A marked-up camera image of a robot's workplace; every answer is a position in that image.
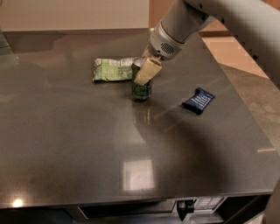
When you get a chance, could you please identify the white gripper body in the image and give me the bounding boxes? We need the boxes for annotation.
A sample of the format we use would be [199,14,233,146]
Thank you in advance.
[148,21,186,60]

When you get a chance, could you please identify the green jalapeno chip bag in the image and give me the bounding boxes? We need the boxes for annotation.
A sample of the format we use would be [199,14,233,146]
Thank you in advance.
[93,57,135,82]

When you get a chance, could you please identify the green soda can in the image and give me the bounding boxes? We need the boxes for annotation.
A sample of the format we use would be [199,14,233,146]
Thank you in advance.
[131,58,152,101]

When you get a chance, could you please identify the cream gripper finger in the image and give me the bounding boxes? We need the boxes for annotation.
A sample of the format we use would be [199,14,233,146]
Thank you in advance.
[142,44,151,58]
[134,58,162,86]

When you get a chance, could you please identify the blue snack wrapper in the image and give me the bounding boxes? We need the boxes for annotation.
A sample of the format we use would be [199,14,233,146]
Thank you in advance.
[182,87,215,115]

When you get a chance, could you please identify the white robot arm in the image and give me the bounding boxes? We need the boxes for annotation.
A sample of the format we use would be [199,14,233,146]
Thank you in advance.
[136,0,280,86]

